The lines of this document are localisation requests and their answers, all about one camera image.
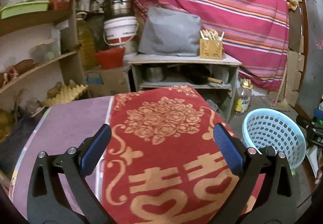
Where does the yellow chopstick holder box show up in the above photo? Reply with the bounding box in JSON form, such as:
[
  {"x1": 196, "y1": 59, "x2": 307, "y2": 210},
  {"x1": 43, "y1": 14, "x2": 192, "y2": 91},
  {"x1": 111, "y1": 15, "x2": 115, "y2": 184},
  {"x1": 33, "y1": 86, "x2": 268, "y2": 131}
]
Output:
[{"x1": 199, "y1": 28, "x2": 224, "y2": 60}]

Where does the large cooking oil jug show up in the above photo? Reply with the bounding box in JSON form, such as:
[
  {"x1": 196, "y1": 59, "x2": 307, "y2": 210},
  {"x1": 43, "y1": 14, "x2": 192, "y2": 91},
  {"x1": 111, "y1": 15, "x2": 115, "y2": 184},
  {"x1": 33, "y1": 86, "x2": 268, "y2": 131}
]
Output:
[{"x1": 76, "y1": 12, "x2": 98, "y2": 71}]

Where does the red small basket on shelf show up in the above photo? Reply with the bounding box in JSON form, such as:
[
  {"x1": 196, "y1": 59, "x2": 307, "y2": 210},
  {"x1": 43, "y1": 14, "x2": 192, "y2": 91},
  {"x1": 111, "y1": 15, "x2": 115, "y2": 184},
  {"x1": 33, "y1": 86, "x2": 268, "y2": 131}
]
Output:
[{"x1": 49, "y1": 0, "x2": 72, "y2": 11}]

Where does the red plastic basin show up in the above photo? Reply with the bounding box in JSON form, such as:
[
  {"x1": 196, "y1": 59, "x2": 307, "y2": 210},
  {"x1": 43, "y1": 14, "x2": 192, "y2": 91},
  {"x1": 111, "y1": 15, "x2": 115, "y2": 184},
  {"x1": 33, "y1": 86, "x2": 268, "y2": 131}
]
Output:
[{"x1": 94, "y1": 47, "x2": 125, "y2": 70}]

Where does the red gold patterned towel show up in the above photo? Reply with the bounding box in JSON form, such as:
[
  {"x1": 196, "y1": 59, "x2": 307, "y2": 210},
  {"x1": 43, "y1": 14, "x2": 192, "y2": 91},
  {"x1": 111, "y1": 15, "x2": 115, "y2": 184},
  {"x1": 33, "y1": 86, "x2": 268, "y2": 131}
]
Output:
[{"x1": 100, "y1": 84, "x2": 266, "y2": 224}]

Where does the grey low cabinet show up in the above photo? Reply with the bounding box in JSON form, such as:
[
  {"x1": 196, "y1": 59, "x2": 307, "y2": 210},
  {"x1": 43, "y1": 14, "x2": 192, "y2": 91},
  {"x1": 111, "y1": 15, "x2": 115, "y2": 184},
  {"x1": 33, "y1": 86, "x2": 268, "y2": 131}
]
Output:
[{"x1": 128, "y1": 53, "x2": 242, "y2": 121}]

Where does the wooden corner shelf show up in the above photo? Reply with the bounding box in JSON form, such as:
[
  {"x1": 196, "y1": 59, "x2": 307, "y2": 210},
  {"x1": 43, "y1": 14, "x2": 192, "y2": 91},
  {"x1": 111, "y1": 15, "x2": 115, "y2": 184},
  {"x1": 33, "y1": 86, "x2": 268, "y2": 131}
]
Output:
[{"x1": 1, "y1": 3, "x2": 86, "y2": 101}]

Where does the yellow egg carton tray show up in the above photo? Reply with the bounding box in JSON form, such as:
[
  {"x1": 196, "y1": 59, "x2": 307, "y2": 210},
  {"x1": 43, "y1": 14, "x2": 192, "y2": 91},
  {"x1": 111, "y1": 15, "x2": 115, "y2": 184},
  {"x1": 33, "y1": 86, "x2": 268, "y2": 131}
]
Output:
[{"x1": 43, "y1": 84, "x2": 88, "y2": 107}]

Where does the grey cloth covered appliance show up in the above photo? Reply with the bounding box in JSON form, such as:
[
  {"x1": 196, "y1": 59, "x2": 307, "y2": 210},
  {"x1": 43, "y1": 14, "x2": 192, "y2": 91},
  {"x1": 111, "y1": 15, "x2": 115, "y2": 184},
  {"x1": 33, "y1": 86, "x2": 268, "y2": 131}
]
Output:
[{"x1": 138, "y1": 7, "x2": 201, "y2": 57}]

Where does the white plastic bucket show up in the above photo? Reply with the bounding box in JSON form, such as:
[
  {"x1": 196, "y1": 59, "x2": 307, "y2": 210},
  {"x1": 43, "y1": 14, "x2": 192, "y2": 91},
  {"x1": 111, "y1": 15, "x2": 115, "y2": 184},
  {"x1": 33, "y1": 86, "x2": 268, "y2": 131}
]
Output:
[{"x1": 103, "y1": 16, "x2": 138, "y2": 46}]

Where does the light blue plastic basket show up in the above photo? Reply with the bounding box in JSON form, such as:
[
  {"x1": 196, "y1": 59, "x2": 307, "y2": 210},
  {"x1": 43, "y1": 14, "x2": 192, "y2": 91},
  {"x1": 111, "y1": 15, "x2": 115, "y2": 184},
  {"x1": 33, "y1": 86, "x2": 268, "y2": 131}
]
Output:
[{"x1": 242, "y1": 108, "x2": 307, "y2": 170}]

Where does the small oil bottle on floor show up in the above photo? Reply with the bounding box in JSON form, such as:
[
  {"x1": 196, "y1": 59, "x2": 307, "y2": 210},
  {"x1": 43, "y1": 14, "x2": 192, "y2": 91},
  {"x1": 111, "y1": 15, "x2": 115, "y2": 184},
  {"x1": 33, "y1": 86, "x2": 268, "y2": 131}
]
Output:
[{"x1": 233, "y1": 79, "x2": 253, "y2": 114}]

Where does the striped pink curtain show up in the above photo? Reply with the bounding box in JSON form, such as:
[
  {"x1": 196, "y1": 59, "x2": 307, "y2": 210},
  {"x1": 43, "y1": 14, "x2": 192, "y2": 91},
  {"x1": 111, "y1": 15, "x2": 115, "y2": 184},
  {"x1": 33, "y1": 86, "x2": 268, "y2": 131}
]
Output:
[{"x1": 135, "y1": 0, "x2": 289, "y2": 91}]

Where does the clear plastic container on shelf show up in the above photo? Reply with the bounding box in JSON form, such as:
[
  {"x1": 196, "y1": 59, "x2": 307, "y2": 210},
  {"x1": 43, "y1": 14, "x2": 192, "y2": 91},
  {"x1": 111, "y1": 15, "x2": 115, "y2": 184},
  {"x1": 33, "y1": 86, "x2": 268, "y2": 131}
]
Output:
[{"x1": 29, "y1": 39, "x2": 61, "y2": 64}]

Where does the purple table cloth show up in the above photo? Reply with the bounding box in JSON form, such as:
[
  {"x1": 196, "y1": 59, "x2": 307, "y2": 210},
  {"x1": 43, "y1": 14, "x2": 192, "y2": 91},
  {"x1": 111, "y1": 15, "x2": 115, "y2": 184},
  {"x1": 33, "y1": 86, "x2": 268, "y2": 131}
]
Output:
[{"x1": 9, "y1": 96, "x2": 114, "y2": 217}]

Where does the cardboard box under basin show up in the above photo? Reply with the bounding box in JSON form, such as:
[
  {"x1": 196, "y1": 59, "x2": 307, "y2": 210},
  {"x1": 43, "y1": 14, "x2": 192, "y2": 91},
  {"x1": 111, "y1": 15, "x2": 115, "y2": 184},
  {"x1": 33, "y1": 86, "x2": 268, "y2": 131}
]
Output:
[{"x1": 85, "y1": 63, "x2": 131, "y2": 98}]

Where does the green plastic tray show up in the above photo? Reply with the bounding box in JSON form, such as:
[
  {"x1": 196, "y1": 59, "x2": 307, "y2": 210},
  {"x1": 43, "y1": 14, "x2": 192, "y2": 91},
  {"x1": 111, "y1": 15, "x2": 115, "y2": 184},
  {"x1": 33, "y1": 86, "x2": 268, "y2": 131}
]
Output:
[{"x1": 1, "y1": 1, "x2": 50, "y2": 19}]

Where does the steel cooking pot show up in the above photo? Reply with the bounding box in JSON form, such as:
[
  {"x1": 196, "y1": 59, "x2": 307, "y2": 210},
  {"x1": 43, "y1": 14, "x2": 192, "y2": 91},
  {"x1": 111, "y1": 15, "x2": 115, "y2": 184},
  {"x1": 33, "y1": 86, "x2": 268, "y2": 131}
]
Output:
[{"x1": 103, "y1": 0, "x2": 135, "y2": 20}]

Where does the dark blue plastic crate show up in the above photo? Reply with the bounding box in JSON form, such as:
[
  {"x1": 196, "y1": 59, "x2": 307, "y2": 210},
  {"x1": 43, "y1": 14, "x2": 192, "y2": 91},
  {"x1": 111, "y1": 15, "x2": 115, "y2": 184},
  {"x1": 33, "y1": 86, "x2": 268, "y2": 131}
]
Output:
[{"x1": 0, "y1": 118, "x2": 36, "y2": 179}]

